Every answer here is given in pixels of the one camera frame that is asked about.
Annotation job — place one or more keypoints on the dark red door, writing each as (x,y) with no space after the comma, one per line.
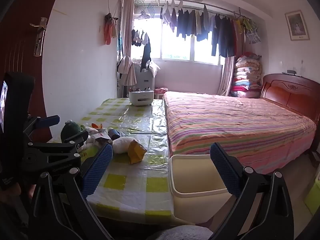
(17,42)

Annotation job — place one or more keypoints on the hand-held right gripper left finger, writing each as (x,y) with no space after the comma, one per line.
(98,170)

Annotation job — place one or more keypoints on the white plastic bag red print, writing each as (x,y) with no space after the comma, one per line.
(98,136)

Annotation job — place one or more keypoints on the white soft toy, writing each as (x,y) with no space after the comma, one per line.
(121,145)

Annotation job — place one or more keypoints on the cream plastic trash bin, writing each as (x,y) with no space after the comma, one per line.
(185,205)

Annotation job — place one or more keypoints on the large bright window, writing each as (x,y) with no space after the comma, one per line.
(175,45)

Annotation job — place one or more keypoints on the orange plastic piece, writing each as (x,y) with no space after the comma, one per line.
(96,126)

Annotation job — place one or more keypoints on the person's right leg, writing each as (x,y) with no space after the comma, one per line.
(180,232)

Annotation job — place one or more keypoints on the pink box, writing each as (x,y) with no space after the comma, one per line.
(160,92)

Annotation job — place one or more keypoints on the orange hanging cloth bags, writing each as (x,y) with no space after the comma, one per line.
(109,30)

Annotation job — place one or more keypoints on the white desk organizer box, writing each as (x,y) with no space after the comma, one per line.
(140,98)

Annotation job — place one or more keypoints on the wooden bed headboard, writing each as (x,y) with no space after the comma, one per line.
(287,92)

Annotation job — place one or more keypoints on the green plastic box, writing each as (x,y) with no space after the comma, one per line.
(312,195)

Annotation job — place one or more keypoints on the yellow snack bag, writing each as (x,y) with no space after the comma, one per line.
(136,152)

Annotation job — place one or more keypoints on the white air cooler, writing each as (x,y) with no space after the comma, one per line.
(147,82)

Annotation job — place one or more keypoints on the hanger with small socks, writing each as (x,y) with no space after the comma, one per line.
(138,37)

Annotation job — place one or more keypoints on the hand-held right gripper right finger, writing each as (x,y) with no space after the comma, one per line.
(225,170)

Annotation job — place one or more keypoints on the beige tied curtain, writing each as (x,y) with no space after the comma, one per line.
(128,30)

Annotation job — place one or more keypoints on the striped bed sheet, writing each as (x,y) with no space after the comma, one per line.
(225,125)

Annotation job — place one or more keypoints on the dark green plush toy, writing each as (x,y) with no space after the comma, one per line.
(68,130)

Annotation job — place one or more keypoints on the dark object on headboard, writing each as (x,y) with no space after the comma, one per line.
(290,72)

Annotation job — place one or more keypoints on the black hanging garment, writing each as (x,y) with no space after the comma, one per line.
(147,52)

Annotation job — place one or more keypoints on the green checkered plastic tablecloth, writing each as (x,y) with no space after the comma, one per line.
(140,180)

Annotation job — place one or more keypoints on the framed wall picture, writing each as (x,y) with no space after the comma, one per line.
(297,25)

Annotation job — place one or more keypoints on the metal clothes rail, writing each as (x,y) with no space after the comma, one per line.
(195,2)

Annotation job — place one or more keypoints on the row of hanging clothes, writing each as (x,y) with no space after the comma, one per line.
(220,35)

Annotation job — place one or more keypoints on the brown bottle blue label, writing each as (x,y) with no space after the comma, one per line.
(114,133)

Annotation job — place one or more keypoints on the beige straight curtain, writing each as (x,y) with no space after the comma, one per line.
(227,77)

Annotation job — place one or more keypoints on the stack of folded quilts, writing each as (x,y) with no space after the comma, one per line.
(247,77)

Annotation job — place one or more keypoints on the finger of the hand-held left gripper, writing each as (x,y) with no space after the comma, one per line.
(48,121)
(72,142)

